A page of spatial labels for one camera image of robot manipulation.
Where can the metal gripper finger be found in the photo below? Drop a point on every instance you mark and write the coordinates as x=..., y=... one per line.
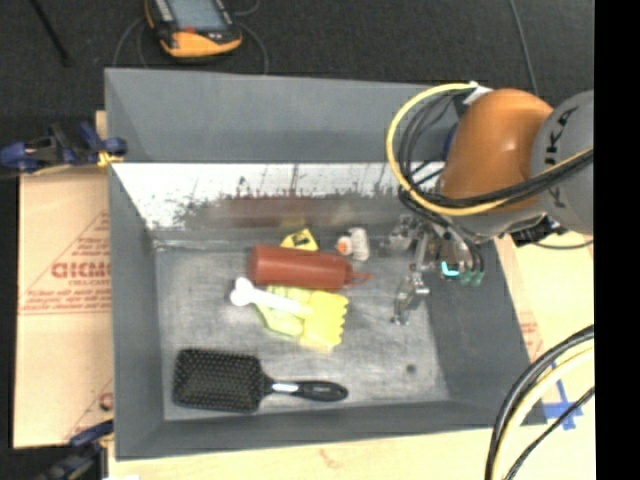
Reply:
x=409, y=295
x=399, y=238

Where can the small white orange bottle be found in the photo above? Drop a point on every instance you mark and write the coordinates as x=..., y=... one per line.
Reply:
x=356, y=243

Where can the grey metal bin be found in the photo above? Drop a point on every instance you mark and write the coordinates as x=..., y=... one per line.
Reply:
x=380, y=368

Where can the yellow wavy sponge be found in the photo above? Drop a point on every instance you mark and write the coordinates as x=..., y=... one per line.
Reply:
x=325, y=323

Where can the yellow tag black print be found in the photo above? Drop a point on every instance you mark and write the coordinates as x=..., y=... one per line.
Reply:
x=299, y=240

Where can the red-brown squeeze bottle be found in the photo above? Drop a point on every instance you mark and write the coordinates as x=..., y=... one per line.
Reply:
x=295, y=267

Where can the yellow-green cloth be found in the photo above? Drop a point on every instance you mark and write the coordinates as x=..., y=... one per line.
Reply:
x=280, y=320

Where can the white toy bone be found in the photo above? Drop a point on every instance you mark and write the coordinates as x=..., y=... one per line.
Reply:
x=250, y=293

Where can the black paddle hairbrush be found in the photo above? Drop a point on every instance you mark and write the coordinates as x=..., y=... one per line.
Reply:
x=215, y=380

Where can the black cylinder on white bracket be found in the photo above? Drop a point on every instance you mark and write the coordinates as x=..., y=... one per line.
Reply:
x=535, y=234

